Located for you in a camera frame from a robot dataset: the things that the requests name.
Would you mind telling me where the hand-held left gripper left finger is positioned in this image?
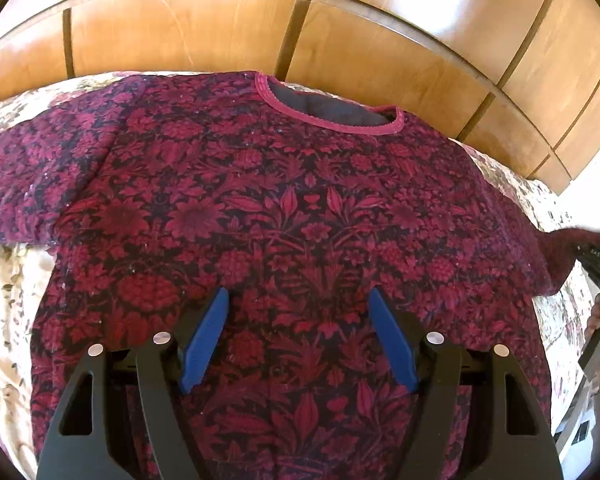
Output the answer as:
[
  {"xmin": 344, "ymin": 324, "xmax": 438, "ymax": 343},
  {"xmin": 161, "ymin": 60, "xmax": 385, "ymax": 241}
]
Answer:
[{"xmin": 36, "ymin": 287, "xmax": 231, "ymax": 480}]

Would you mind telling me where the red floral knit sweater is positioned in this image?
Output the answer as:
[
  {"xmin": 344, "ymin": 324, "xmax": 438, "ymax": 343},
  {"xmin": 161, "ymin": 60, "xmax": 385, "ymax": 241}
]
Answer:
[{"xmin": 0, "ymin": 70, "xmax": 600, "ymax": 480}]

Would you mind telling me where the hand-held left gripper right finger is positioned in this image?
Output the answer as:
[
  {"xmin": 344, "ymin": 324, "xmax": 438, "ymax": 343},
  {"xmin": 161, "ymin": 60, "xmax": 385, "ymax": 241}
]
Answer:
[{"xmin": 368, "ymin": 287, "xmax": 565, "ymax": 480}]

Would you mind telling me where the floral print bedsheet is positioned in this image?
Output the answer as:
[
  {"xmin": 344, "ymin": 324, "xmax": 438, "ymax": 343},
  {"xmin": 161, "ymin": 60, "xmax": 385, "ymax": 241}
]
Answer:
[{"xmin": 0, "ymin": 71, "xmax": 600, "ymax": 480}]

